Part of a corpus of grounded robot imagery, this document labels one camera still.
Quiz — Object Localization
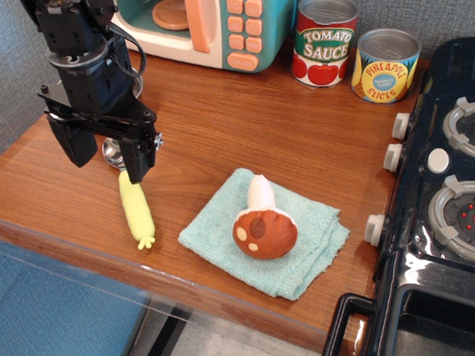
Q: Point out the black toy stove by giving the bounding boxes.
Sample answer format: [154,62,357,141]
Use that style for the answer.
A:
[322,37,475,356]

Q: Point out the light blue folded cloth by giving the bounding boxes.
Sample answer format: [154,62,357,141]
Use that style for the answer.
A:
[178,168,349,300]

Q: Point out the plush brown mushroom toy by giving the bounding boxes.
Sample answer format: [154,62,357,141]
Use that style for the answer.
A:
[232,175,299,260]

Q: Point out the black cable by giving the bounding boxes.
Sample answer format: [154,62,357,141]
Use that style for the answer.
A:
[106,20,148,80]

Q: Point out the yellow pineapple slices can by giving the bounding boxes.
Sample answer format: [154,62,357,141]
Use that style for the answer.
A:
[351,28,422,104]

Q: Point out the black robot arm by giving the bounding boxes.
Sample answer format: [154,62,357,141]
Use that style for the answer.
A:
[21,0,162,184]

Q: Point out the spoon with yellow handle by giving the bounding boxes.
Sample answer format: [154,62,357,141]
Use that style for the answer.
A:
[101,138,155,250]

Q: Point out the small stainless steel pan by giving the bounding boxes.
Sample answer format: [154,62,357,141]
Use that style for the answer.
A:
[132,68,144,98]

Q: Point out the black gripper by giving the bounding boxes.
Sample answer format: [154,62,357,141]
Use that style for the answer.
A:
[38,34,163,184]

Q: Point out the red tomato sauce can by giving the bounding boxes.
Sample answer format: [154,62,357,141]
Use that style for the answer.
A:
[291,0,359,88]

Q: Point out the teal toy microwave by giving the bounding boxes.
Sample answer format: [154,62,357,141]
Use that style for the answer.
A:
[114,0,297,73]

